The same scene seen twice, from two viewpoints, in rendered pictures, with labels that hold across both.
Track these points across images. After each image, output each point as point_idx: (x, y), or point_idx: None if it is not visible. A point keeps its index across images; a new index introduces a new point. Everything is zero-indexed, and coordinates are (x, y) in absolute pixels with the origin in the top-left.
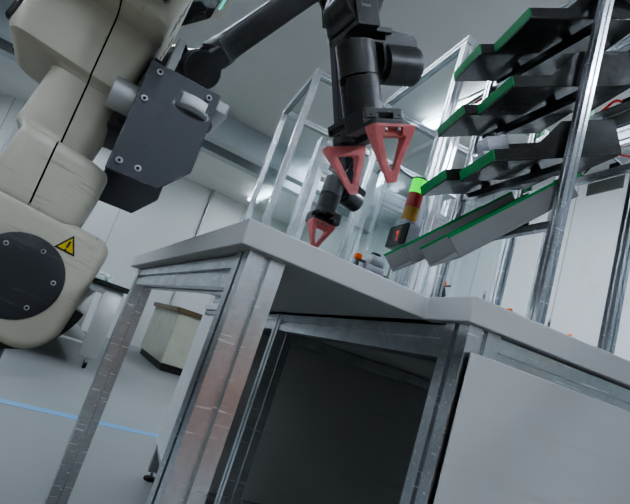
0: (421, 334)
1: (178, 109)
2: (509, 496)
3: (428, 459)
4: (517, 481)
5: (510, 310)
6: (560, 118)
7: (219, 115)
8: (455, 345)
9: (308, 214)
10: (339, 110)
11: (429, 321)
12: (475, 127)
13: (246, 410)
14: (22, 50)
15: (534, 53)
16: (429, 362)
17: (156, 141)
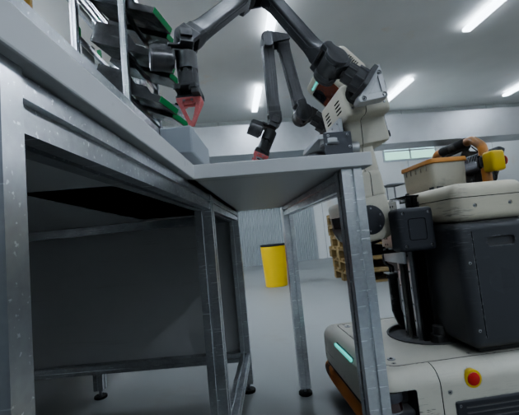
0: (236, 214)
1: None
2: (221, 248)
3: (240, 244)
4: (219, 244)
5: None
6: (107, 53)
7: (306, 155)
8: (238, 217)
9: (199, 88)
10: (217, 30)
11: (236, 211)
12: (147, 61)
13: (218, 287)
14: (375, 147)
15: (145, 33)
16: (91, 211)
17: None
